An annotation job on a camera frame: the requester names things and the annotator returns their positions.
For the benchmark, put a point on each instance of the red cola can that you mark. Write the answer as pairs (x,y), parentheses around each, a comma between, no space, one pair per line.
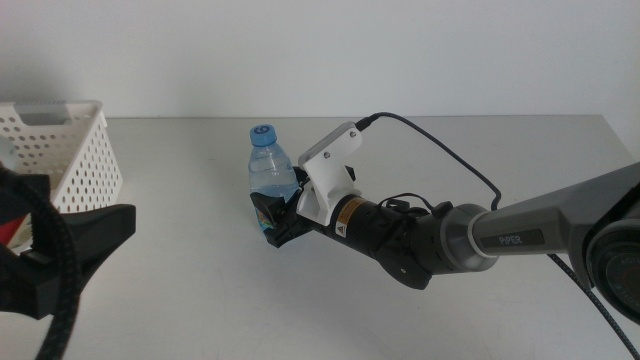
(12,232)

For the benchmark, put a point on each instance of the white perforated plastic basket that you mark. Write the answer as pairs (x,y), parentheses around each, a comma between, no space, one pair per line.
(85,165)

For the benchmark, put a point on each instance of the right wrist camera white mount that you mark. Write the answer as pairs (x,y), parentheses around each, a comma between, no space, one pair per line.
(330,170)

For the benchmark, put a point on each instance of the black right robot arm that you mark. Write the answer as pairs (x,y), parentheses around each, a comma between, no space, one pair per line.
(525,225)

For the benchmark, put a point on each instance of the clear water bottle blue cap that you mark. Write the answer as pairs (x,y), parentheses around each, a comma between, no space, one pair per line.
(270,170)

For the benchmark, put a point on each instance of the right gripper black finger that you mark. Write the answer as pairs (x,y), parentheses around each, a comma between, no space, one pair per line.
(272,215)
(299,177)

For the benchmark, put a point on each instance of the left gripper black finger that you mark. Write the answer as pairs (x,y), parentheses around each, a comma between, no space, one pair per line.
(105,225)
(36,185)

